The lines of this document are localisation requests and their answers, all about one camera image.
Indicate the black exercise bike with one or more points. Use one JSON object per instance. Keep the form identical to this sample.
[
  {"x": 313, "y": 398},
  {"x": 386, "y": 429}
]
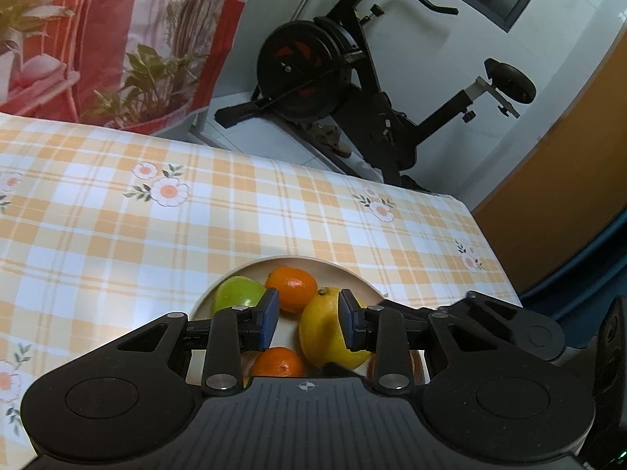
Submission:
[{"x": 303, "y": 54}]

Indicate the green apple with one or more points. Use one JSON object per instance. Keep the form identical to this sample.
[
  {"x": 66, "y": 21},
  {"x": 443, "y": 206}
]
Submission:
[{"x": 235, "y": 293}]

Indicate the printed backdrop cloth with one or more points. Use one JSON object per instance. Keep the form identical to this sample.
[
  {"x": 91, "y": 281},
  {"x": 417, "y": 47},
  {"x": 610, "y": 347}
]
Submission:
[{"x": 98, "y": 34}]

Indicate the wooden door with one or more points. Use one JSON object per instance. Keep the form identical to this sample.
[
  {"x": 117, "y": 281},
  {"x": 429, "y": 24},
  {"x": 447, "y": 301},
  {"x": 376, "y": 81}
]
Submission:
[{"x": 563, "y": 181}]

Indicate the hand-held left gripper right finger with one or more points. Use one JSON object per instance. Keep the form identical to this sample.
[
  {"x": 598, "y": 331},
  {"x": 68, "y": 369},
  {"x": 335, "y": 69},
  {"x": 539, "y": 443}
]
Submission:
[{"x": 347, "y": 320}]

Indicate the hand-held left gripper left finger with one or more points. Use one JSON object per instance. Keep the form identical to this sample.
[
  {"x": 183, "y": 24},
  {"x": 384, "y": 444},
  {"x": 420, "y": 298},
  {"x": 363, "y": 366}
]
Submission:
[{"x": 269, "y": 319}]

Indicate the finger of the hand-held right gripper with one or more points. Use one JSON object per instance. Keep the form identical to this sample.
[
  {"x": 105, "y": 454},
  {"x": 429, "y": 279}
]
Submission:
[
  {"x": 343, "y": 371},
  {"x": 411, "y": 306}
]

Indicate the dark blue curtain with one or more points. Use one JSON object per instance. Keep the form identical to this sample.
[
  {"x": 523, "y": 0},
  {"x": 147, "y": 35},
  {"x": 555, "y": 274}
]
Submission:
[{"x": 597, "y": 264}]

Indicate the tangerine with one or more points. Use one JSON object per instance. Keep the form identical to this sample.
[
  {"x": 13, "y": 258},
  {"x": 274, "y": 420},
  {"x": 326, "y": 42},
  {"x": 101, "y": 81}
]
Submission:
[
  {"x": 294, "y": 286},
  {"x": 277, "y": 362},
  {"x": 418, "y": 364}
]

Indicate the orange checked floral tablecloth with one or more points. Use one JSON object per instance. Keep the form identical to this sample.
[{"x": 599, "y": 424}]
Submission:
[{"x": 147, "y": 254}]

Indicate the yellow lemon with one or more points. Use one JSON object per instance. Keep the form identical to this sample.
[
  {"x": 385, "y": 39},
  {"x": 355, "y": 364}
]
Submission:
[{"x": 323, "y": 328}]

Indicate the cream round plate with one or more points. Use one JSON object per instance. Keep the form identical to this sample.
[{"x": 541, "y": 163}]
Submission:
[{"x": 343, "y": 276}]

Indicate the brown sandal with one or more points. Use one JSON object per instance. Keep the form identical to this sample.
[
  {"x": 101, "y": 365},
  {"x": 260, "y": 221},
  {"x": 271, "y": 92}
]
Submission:
[{"x": 330, "y": 139}]

